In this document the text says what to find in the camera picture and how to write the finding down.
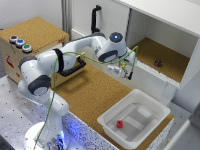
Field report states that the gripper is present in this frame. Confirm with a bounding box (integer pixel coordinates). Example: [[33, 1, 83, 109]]
[[107, 62, 132, 80]]

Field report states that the white cabinet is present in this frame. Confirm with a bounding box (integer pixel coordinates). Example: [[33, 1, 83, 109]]
[[69, 0, 200, 108]]

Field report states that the purple block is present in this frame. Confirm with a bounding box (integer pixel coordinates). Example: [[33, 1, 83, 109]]
[[154, 58, 163, 67]]

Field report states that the white plastic box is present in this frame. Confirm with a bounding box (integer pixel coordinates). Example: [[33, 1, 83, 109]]
[[96, 88, 172, 150]]

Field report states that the white sliding door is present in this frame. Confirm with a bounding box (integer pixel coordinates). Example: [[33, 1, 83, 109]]
[[71, 0, 132, 44]]

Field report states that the pink block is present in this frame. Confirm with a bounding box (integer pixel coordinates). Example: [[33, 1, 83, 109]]
[[116, 120, 125, 129]]

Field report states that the green button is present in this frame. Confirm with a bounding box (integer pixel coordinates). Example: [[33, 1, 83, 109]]
[[21, 43, 33, 54]]

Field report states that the blue button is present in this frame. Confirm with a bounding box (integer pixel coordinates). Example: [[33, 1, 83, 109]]
[[15, 38, 26, 49]]

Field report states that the red button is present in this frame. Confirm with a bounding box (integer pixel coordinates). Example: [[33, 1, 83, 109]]
[[8, 34, 19, 45]]

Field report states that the black drawer handle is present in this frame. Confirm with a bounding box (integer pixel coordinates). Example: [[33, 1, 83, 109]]
[[59, 57, 87, 78]]

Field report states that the black door handle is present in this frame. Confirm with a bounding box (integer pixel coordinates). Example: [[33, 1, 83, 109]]
[[91, 4, 103, 35]]

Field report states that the green cable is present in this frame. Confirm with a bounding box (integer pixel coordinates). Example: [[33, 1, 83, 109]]
[[33, 44, 140, 150]]

